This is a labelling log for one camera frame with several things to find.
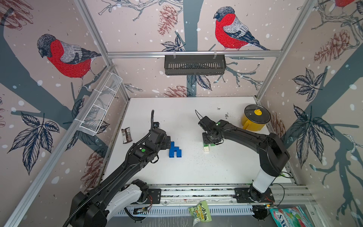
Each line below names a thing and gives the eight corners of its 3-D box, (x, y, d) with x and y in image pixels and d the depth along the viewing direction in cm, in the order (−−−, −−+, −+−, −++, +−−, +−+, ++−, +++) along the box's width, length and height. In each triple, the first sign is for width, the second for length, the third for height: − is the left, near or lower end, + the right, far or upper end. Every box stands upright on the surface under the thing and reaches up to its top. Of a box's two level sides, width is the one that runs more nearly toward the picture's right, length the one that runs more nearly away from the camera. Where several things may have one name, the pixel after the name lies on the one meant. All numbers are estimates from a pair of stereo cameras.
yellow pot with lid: (242, 133, 100) (249, 122, 90) (237, 115, 111) (242, 103, 101) (266, 133, 100) (275, 122, 90) (258, 114, 111) (265, 103, 101)
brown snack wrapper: (124, 144, 97) (122, 142, 95) (122, 131, 104) (121, 129, 102) (132, 141, 98) (131, 139, 96) (130, 128, 105) (129, 126, 103)
